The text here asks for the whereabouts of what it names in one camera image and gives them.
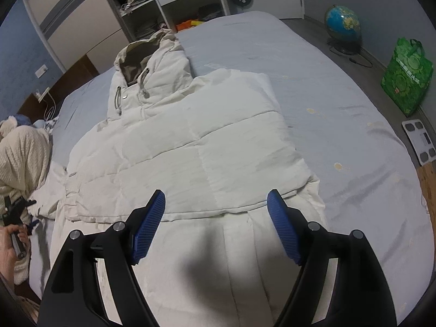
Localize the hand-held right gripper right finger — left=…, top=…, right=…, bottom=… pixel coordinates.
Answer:
left=267, top=189, right=397, bottom=327

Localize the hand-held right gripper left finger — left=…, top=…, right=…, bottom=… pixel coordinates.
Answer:
left=37, top=189, right=166, bottom=327

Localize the white hooded puffer jacket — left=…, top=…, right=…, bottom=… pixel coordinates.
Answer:
left=31, top=29, right=328, bottom=327

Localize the person's left hand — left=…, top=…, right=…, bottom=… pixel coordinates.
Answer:
left=0, top=225, right=31, bottom=280

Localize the cream knitted blanket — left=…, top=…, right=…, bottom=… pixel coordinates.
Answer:
left=0, top=115, right=55, bottom=285

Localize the bed with light blue sheet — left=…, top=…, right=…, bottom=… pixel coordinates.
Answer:
left=29, top=11, right=435, bottom=327

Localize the brown wooden headboard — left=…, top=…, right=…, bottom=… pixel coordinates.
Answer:
left=22, top=54, right=99, bottom=116

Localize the wooden board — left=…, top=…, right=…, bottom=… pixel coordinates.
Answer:
left=417, top=165, right=436, bottom=216

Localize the white bathroom scale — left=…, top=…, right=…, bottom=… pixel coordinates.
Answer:
left=402, top=119, right=436, bottom=166

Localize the white wardrobe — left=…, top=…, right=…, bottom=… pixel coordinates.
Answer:
left=21, top=0, right=235, bottom=73

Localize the green shopping bag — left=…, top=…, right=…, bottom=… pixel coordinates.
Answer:
left=380, top=37, right=430, bottom=117

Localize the orange toy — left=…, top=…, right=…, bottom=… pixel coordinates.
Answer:
left=176, top=20, right=205, bottom=32

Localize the blue desk globe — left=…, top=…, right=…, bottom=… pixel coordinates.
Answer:
left=323, top=5, right=362, bottom=55

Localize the white charging cable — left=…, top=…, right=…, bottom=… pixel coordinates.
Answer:
left=43, top=97, right=61, bottom=124

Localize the black globe cable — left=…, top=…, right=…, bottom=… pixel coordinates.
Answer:
left=329, top=45, right=374, bottom=69

